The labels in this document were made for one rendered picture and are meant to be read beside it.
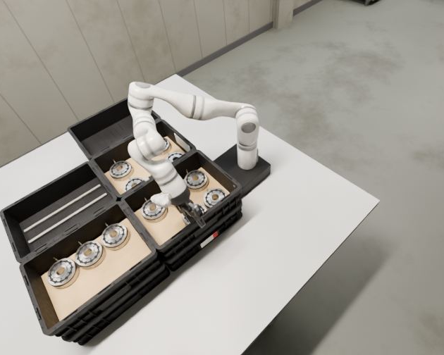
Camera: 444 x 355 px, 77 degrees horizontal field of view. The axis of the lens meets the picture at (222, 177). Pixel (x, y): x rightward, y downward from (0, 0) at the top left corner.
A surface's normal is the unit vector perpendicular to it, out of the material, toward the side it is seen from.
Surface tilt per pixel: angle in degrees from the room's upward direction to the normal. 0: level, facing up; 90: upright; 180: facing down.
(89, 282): 0
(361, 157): 0
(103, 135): 0
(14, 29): 90
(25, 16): 90
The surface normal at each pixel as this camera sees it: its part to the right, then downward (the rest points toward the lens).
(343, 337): -0.09, -0.62
